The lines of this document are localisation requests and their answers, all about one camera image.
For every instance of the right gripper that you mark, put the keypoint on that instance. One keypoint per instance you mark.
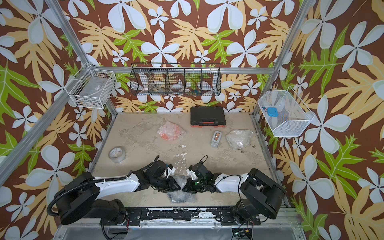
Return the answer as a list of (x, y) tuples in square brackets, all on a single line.
[(190, 189)]

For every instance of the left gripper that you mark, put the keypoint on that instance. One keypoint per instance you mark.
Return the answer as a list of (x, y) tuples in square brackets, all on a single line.
[(171, 185)]

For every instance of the clear bubble wrap sheet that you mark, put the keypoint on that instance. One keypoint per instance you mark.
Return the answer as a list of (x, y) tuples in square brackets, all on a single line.
[(172, 124)]

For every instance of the orange plastic plate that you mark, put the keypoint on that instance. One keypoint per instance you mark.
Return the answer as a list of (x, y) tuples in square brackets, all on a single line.
[(170, 133)]

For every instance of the black dinner plate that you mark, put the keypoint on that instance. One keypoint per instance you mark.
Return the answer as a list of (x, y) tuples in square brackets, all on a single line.
[(179, 197)]

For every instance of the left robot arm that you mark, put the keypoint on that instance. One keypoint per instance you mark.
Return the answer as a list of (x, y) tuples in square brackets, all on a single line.
[(84, 197)]

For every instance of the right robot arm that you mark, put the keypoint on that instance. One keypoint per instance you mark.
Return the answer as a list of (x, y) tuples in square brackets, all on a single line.
[(258, 193)]

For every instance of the grey tape dispenser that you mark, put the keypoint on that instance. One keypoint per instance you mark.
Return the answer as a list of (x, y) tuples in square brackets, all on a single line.
[(216, 139)]

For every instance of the clear tape roll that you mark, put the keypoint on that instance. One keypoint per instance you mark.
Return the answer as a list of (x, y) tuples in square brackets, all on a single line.
[(117, 154)]

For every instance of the black tool case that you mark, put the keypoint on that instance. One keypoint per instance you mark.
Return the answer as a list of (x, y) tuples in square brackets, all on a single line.
[(207, 116)]

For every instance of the blue small object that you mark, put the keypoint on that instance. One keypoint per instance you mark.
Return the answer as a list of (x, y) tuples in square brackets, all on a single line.
[(272, 112)]

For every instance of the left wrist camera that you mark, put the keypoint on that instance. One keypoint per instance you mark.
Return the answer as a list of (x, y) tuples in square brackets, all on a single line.
[(170, 171)]

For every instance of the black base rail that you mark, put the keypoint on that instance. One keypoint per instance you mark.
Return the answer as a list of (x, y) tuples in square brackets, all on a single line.
[(197, 216)]

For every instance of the black wire basket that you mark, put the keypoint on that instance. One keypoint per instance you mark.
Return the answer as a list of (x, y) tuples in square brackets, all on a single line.
[(195, 79)]

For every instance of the white wire basket right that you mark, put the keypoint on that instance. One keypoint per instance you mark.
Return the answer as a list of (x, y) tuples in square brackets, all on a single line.
[(294, 115)]

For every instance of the white wire basket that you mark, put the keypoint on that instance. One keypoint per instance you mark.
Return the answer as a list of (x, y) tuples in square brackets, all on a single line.
[(91, 87), (294, 115)]

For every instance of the white wire basket left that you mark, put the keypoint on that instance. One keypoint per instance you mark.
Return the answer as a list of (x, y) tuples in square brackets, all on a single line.
[(91, 87)]

